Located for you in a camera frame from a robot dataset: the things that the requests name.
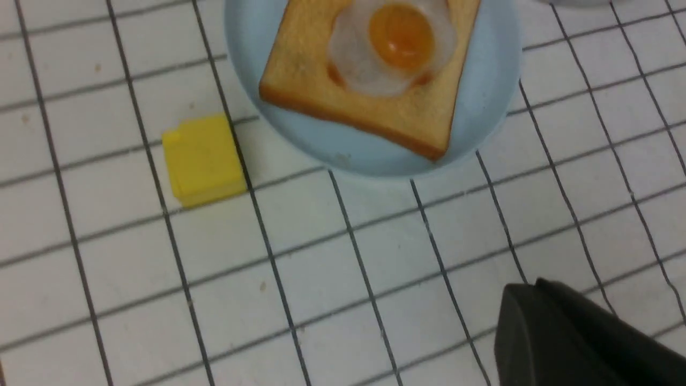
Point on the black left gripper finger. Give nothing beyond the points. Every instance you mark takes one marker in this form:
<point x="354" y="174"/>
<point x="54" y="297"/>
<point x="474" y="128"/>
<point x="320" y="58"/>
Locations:
<point x="549" y="334"/>

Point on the fried egg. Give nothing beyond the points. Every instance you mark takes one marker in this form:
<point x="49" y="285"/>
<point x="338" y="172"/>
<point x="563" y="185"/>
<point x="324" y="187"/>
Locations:
<point x="383" y="48"/>

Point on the toast slice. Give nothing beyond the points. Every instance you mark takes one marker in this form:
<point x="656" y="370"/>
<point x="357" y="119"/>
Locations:
<point x="296" y="78"/>

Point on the white grid tablecloth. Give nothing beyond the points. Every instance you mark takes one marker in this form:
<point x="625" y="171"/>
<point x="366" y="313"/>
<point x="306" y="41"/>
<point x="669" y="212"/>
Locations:
<point x="313" y="276"/>

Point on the light blue plate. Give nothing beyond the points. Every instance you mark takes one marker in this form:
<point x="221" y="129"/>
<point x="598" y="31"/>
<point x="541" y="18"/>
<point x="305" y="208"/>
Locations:
<point x="488" y="83"/>

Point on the yellow cube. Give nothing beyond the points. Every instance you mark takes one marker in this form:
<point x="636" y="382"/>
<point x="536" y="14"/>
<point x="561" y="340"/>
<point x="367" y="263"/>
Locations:
<point x="202" y="161"/>

